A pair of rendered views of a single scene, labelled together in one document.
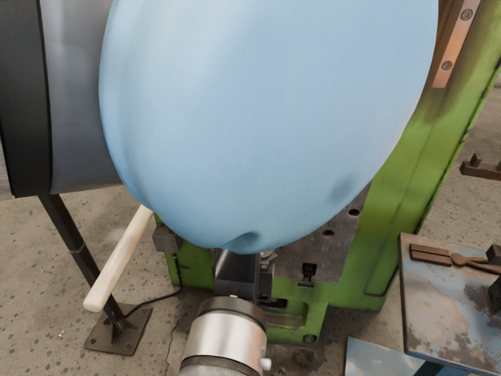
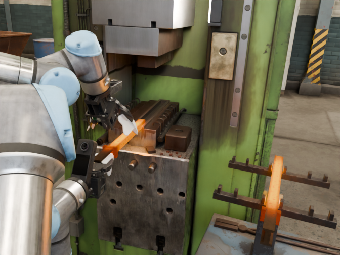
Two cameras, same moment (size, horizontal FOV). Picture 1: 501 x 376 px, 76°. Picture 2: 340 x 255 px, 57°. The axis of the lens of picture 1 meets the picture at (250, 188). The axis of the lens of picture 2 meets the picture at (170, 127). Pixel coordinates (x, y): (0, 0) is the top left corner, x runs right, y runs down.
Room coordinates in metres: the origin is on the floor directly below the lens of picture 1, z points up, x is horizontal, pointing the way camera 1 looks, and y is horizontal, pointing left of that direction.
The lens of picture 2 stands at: (-0.49, -0.26, 1.42)
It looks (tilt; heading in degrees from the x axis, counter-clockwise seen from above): 20 degrees down; 4
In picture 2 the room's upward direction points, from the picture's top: 3 degrees clockwise
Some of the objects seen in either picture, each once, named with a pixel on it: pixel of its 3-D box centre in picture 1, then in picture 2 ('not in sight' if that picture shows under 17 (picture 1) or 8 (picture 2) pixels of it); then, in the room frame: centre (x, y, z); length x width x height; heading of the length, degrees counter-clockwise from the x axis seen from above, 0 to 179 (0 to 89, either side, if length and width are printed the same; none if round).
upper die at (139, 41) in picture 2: not in sight; (149, 37); (0.84, -0.06, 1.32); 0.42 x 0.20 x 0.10; 171
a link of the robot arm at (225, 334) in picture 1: (229, 348); (70, 196); (0.13, 0.02, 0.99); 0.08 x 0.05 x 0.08; 81
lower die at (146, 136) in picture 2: not in sight; (147, 119); (0.84, -0.06, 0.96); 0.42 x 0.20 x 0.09; 171
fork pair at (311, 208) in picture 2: not in sight; (319, 192); (0.31, -0.63, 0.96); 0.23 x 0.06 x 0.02; 163
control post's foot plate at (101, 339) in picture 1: (117, 321); not in sight; (0.63, 0.54, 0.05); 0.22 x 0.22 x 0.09; 81
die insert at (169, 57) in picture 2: not in sight; (157, 55); (0.87, -0.09, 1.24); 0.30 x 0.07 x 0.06; 171
